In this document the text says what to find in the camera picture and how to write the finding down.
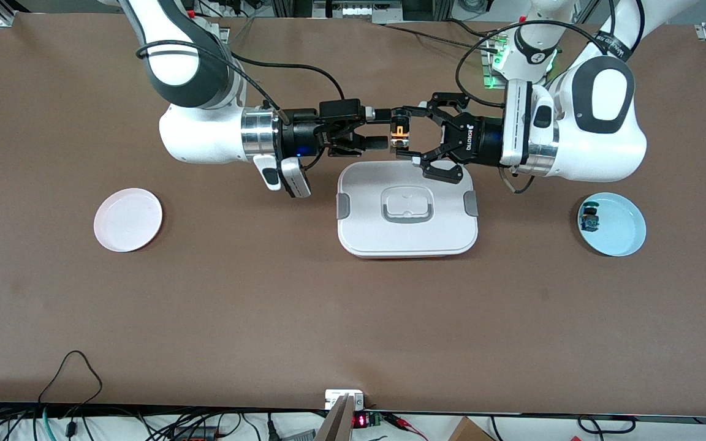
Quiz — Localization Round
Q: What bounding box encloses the brown cardboard box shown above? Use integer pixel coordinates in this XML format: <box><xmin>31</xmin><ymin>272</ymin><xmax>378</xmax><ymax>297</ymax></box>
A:
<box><xmin>448</xmin><ymin>416</ymin><xmax>496</xmax><ymax>441</ymax></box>

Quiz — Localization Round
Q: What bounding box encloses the light blue round plate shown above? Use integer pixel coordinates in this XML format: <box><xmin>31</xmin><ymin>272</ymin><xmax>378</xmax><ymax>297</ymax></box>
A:
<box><xmin>577</xmin><ymin>192</ymin><xmax>647</xmax><ymax>257</ymax></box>

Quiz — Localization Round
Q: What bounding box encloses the aluminium rack with label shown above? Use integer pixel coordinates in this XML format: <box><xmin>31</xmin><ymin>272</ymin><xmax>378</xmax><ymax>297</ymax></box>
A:
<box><xmin>312</xmin><ymin>0</ymin><xmax>404</xmax><ymax>24</ymax></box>

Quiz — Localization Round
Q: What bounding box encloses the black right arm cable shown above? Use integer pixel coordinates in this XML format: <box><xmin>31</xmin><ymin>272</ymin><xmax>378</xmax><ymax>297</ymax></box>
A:
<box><xmin>135</xmin><ymin>40</ymin><xmax>346</xmax><ymax>118</ymax></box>

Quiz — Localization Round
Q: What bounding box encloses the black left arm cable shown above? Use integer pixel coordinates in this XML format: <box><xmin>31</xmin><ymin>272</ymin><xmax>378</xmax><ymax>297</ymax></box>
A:
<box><xmin>455</xmin><ymin>0</ymin><xmax>645</xmax><ymax>108</ymax></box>

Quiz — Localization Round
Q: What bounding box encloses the grey slanted bar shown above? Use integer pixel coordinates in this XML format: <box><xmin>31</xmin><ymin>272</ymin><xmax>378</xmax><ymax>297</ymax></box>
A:
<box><xmin>315</xmin><ymin>395</ymin><xmax>355</xmax><ymax>441</ymax></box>

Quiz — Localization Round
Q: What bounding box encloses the black cable across table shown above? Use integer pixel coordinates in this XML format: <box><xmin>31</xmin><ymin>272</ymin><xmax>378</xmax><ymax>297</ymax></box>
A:
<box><xmin>382</xmin><ymin>22</ymin><xmax>496</xmax><ymax>48</ymax></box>

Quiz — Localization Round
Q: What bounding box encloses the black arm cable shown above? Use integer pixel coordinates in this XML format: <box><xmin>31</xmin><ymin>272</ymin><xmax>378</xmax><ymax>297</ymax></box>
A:
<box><xmin>455</xmin><ymin>0</ymin><xmax>645</xmax><ymax>108</ymax></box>
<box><xmin>135</xmin><ymin>40</ymin><xmax>346</xmax><ymax>118</ymax></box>

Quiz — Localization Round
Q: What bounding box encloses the thin black looped cable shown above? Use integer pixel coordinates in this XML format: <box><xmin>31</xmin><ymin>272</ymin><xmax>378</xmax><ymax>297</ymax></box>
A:
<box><xmin>37</xmin><ymin>350</ymin><xmax>104</xmax><ymax>408</ymax></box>

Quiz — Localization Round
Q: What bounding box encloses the white lidded lunch box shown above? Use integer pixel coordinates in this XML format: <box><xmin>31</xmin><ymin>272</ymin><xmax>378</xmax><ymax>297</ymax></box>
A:
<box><xmin>336</xmin><ymin>160</ymin><xmax>479</xmax><ymax>259</ymax></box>

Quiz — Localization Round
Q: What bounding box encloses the white round plate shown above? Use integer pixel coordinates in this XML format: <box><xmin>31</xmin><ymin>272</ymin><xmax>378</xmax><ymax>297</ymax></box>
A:
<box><xmin>94</xmin><ymin>188</ymin><xmax>163</xmax><ymax>253</ymax></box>

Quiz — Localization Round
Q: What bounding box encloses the black flat loop cable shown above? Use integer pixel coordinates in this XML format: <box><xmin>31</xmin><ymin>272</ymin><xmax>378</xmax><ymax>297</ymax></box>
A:
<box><xmin>577</xmin><ymin>415</ymin><xmax>637</xmax><ymax>434</ymax></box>

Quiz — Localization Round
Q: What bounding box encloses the small white clamp block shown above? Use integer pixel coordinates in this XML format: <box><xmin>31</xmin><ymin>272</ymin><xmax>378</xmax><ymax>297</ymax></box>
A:
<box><xmin>325</xmin><ymin>390</ymin><xmax>365</xmax><ymax>410</ymax></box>

